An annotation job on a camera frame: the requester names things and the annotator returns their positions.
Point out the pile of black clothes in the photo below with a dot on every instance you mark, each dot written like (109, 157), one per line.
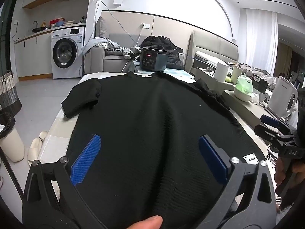
(163, 43)

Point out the left hand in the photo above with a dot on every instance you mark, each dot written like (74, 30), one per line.
(154, 222)

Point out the checkered beige table cloth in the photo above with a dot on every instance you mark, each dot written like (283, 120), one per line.
(57, 140)

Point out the beige trash bin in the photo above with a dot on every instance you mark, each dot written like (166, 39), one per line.
(11, 143)

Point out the beige bed headboard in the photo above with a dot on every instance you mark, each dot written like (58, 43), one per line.
(210, 44)

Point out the black knit t-shirt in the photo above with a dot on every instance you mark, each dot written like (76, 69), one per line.
(149, 163)

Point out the beige slipper far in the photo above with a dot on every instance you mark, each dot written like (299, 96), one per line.
(43, 135)

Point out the woven laundry basket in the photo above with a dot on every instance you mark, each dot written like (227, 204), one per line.
(10, 102)

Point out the grey sofa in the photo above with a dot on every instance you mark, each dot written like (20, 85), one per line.
(104, 52)

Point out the right hand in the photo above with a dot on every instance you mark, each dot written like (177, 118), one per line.
(298, 168)

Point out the white paper roll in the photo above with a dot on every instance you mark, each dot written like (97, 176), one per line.
(221, 71)

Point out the green and white humidifier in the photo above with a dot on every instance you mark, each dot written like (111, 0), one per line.
(244, 89)

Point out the white electric kettle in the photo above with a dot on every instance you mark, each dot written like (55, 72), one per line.
(283, 99)

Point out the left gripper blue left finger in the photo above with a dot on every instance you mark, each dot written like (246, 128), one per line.
(84, 161)

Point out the beige side cabinet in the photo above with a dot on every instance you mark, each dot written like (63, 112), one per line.
(249, 112)

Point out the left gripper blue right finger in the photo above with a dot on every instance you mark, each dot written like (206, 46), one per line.
(216, 158)

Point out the blue checkered table cloth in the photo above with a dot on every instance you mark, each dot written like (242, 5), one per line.
(173, 72)

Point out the beige slipper near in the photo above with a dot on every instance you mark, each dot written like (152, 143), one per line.
(34, 150)

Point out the beige slipper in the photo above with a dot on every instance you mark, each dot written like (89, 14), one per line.
(34, 150)
(43, 135)

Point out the white washing machine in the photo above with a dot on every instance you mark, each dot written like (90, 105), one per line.
(66, 52)

